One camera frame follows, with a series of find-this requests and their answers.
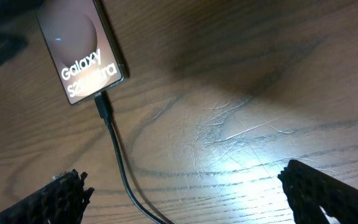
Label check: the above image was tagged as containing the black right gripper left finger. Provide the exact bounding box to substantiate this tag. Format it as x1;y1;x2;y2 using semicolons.
0;170;94;224

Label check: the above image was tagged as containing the bronze Galaxy smartphone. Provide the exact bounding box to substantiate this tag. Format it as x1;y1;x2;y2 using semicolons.
35;0;129;105

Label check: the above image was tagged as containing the black charger cable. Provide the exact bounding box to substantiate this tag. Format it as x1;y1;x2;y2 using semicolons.
93;91;175;224

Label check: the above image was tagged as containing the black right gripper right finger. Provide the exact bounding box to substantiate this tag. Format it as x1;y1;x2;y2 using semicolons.
278;159;358;223

